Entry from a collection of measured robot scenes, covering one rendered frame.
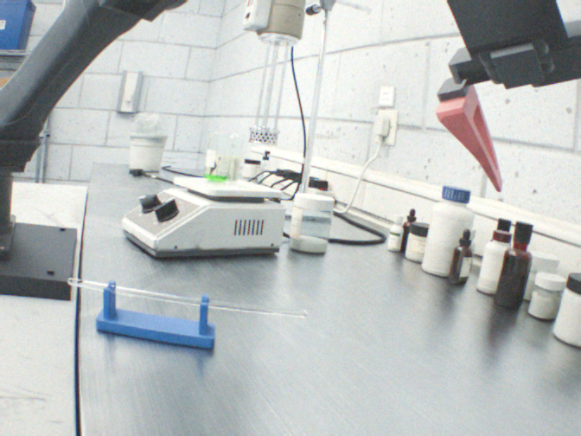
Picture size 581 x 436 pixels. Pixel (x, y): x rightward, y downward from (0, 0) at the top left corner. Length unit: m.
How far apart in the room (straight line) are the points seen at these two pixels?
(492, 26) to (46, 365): 0.33
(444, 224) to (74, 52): 0.55
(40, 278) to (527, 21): 0.42
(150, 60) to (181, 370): 2.83
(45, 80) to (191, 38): 2.72
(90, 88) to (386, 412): 2.89
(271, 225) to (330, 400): 0.41
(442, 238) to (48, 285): 0.54
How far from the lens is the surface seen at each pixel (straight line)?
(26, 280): 0.47
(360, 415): 0.33
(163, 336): 0.40
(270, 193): 0.70
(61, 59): 0.46
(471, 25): 0.22
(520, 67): 0.23
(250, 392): 0.34
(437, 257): 0.75
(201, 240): 0.65
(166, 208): 0.66
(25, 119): 0.51
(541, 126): 0.86
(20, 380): 0.33
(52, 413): 0.29
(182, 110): 3.13
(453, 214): 0.74
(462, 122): 0.31
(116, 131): 3.08
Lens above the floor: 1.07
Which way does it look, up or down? 9 degrees down
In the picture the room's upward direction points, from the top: 8 degrees clockwise
